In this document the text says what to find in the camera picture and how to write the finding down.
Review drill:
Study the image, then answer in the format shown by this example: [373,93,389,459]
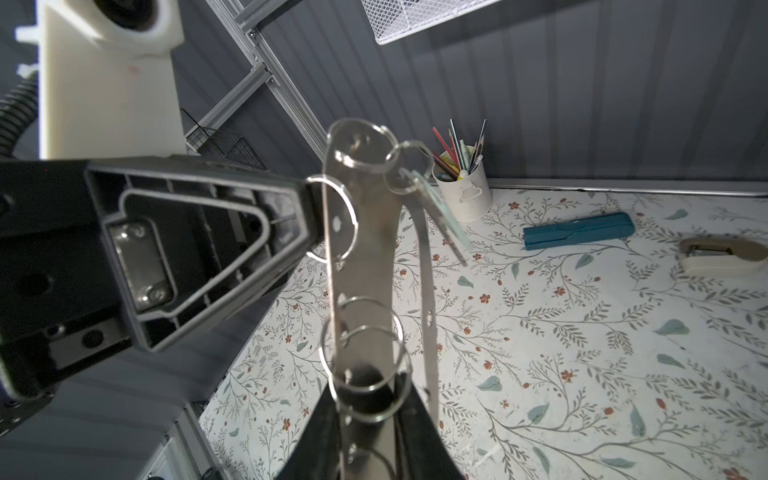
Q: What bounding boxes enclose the white wire mesh basket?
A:
[361,0,498,45]

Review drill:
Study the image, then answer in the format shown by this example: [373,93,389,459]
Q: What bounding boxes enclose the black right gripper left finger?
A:
[276,387,341,480]

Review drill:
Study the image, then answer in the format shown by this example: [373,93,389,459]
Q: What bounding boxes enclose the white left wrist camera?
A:
[15,1,186,160]

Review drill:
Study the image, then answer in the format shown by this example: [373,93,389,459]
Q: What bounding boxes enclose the black wire wall basket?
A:
[180,108,267,170]

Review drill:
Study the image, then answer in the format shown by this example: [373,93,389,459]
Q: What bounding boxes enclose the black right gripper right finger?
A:
[394,374,464,480]

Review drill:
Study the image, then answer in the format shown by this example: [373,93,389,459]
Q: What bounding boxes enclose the teal stapler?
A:
[523,212,635,251]

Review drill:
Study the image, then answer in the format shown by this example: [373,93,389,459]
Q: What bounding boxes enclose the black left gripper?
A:
[1,157,319,402]

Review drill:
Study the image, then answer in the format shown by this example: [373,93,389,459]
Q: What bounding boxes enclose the silver metal carabiner key holder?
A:
[314,118,431,479]

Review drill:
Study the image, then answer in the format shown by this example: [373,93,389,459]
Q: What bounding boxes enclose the black corrugated cable conduit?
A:
[0,74,40,158]

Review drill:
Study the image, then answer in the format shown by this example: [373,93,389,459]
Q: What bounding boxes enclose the white metal pen cup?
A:
[432,161,492,223]

